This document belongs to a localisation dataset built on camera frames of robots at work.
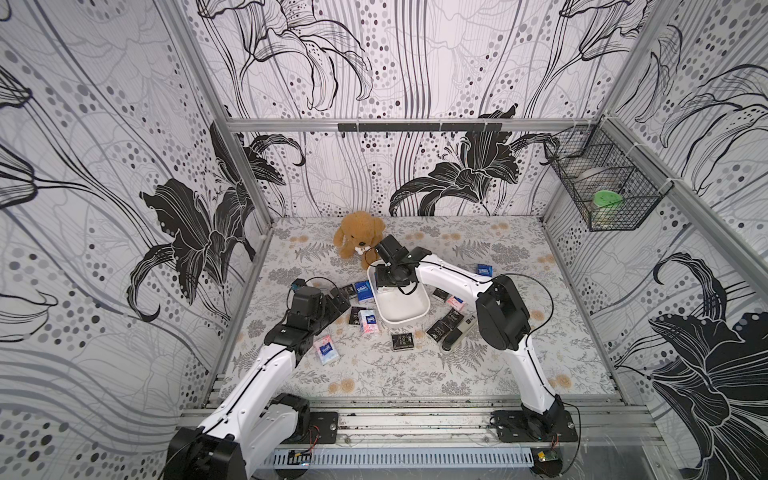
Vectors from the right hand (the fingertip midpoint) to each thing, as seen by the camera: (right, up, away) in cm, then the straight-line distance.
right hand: (384, 276), depth 97 cm
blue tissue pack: (+35, +1, +4) cm, 35 cm away
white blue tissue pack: (-16, -20, -13) cm, 29 cm away
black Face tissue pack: (-12, -5, -1) cm, 12 cm away
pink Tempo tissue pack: (-5, -13, -9) cm, 16 cm away
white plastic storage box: (+6, -9, -3) cm, 11 cm away
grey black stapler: (+22, -15, -13) cm, 29 cm away
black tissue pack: (-9, -12, -6) cm, 16 cm away
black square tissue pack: (+6, -18, -11) cm, 22 cm away
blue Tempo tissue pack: (-7, -5, -1) cm, 8 cm away
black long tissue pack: (+19, -14, -8) cm, 25 cm away
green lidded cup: (+61, +20, -17) cm, 66 cm away
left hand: (-11, -8, -12) cm, 18 cm away
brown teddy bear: (-8, +14, -4) cm, 16 cm away
